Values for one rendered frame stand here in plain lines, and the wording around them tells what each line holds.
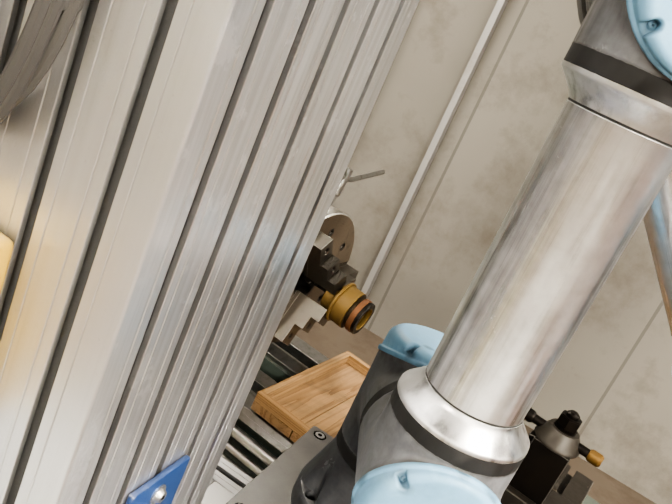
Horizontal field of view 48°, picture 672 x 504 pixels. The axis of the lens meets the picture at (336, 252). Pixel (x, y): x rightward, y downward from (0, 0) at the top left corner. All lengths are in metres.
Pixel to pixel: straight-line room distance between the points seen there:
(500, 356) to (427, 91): 3.38
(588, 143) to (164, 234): 0.28
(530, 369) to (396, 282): 3.49
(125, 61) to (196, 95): 0.05
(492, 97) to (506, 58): 0.19
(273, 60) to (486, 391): 0.29
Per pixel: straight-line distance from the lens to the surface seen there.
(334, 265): 1.49
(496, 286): 0.56
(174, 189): 0.41
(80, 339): 0.46
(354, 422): 0.77
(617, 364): 3.93
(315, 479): 0.82
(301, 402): 1.55
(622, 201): 0.54
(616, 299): 3.85
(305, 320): 1.54
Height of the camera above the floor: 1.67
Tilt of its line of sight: 19 degrees down
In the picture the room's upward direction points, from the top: 24 degrees clockwise
